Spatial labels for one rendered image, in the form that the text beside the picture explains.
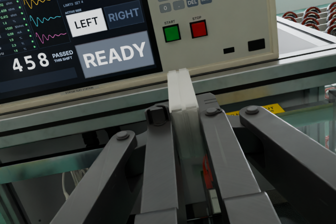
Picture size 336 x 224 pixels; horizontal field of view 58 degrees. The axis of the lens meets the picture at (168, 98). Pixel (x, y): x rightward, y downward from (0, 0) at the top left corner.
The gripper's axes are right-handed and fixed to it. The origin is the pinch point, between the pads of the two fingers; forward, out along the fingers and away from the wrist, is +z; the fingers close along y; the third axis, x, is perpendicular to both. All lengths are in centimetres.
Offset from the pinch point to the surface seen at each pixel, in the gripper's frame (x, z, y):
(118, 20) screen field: 3.4, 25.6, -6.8
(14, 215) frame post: -30, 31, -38
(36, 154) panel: -21, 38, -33
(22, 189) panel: -29, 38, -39
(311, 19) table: -33, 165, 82
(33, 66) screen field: -0.4, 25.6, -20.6
